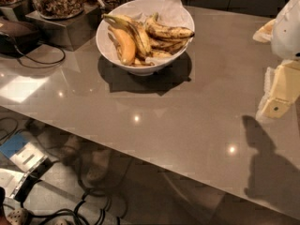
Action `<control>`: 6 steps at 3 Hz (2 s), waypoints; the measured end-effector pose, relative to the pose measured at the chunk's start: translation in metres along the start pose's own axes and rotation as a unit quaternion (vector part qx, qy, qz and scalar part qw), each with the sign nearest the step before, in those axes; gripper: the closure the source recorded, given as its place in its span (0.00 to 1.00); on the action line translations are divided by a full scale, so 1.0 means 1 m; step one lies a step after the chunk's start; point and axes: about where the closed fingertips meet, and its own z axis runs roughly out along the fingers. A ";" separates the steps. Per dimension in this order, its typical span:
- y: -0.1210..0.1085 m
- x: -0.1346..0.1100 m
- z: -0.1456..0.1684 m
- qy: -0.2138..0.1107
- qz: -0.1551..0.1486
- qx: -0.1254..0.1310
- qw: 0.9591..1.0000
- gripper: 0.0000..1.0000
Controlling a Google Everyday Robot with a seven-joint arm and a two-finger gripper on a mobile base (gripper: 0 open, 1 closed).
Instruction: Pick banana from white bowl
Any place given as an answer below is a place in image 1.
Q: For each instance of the dark spotted top banana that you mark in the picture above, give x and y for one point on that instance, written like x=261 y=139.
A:
x=157 y=30

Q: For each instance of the yellow unspotted banana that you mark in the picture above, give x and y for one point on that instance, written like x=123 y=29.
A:
x=125 y=45

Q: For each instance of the white ceramic bowl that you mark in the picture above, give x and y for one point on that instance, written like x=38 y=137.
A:
x=105 y=44

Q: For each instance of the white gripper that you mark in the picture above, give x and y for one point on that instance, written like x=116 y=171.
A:
x=287 y=32

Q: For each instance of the black device with cable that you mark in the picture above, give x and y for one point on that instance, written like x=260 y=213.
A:
x=19 y=38

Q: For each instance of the blue and white box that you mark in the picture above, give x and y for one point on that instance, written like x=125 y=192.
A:
x=26 y=156

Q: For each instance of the long spotted banana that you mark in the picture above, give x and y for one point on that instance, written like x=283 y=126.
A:
x=135 y=29

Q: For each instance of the spotted lower bananas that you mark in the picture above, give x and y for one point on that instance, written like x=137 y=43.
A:
x=160 y=49

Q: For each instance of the glass jar of nuts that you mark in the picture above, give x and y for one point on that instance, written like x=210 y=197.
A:
x=58 y=9

